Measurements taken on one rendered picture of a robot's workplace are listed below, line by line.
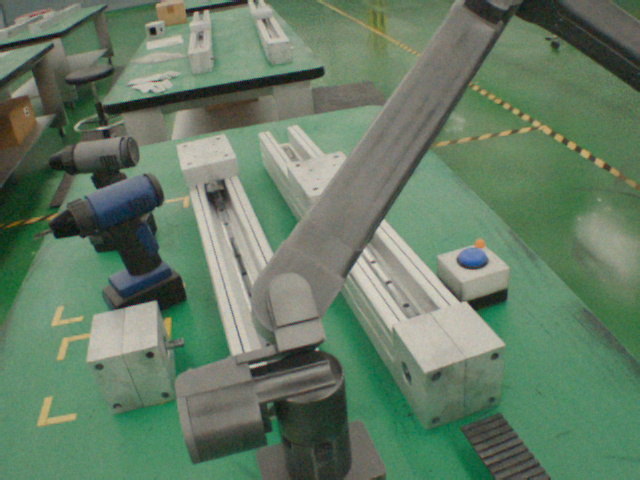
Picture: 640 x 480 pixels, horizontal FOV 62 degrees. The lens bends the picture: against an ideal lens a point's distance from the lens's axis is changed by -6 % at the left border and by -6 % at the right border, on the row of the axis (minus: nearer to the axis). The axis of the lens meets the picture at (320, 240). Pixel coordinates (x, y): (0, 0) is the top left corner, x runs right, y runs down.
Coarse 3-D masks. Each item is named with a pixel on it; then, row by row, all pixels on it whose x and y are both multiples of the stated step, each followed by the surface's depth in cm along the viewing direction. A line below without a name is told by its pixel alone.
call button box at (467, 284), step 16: (448, 256) 83; (496, 256) 82; (448, 272) 81; (464, 272) 79; (480, 272) 79; (496, 272) 79; (448, 288) 83; (464, 288) 78; (480, 288) 79; (496, 288) 80; (480, 304) 81
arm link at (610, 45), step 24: (528, 0) 58; (552, 0) 56; (576, 0) 56; (600, 0) 57; (504, 24) 56; (552, 24) 58; (576, 24) 57; (600, 24) 56; (624, 24) 56; (576, 48) 59; (600, 48) 57; (624, 48) 56; (624, 72) 58
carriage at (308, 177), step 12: (324, 156) 106; (336, 156) 105; (288, 168) 103; (300, 168) 102; (312, 168) 101; (324, 168) 101; (336, 168) 100; (300, 180) 97; (312, 180) 97; (324, 180) 96; (300, 192) 98; (312, 192) 93
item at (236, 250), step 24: (192, 192) 108; (216, 192) 114; (240, 192) 106; (216, 216) 107; (240, 216) 97; (216, 240) 91; (240, 240) 98; (264, 240) 89; (216, 264) 84; (240, 264) 89; (264, 264) 83; (216, 288) 79; (240, 288) 85; (240, 312) 73; (240, 336) 69
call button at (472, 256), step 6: (462, 252) 81; (468, 252) 81; (474, 252) 81; (480, 252) 81; (462, 258) 80; (468, 258) 80; (474, 258) 80; (480, 258) 80; (468, 264) 80; (474, 264) 80
